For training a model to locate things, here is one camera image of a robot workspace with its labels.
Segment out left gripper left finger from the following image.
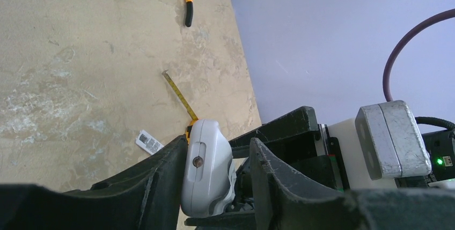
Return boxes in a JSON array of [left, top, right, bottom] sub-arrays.
[[1, 136, 187, 229]]

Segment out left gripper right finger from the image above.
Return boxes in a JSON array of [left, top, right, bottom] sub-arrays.
[[249, 138, 454, 229]]

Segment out white remote control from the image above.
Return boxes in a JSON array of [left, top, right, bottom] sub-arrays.
[[181, 119, 237, 218]]

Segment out yellow tape measure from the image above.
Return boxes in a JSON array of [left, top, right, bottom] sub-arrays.
[[162, 70, 199, 143]]

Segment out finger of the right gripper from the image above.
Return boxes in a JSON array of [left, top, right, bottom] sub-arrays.
[[185, 210, 256, 229]]

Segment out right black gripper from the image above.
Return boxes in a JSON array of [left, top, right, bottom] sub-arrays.
[[229, 106, 350, 214]]

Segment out white battery cover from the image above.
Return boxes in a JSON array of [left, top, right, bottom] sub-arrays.
[[135, 130, 164, 155]]

